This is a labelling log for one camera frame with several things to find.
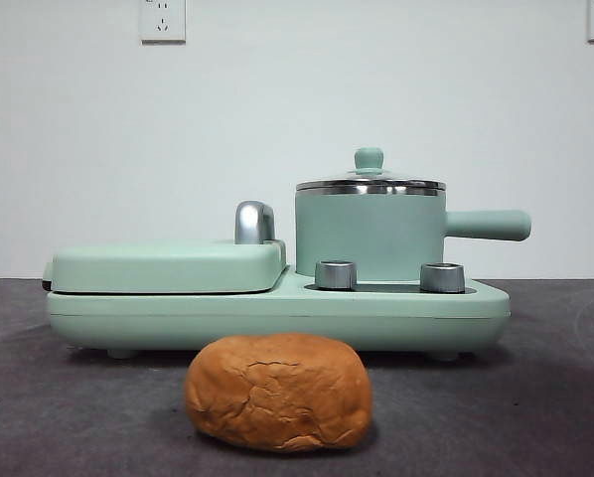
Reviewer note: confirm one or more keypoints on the mint green breakfast machine base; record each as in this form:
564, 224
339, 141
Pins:
277, 313

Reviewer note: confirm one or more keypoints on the mint green griddle cover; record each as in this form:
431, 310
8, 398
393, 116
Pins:
153, 268

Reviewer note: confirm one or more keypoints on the silver control knob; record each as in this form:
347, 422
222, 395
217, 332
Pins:
442, 277
336, 274

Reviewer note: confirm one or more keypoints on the brown potato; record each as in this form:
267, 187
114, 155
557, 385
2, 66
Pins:
277, 392

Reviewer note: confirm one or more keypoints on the glass lid with green knob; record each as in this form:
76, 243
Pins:
370, 159

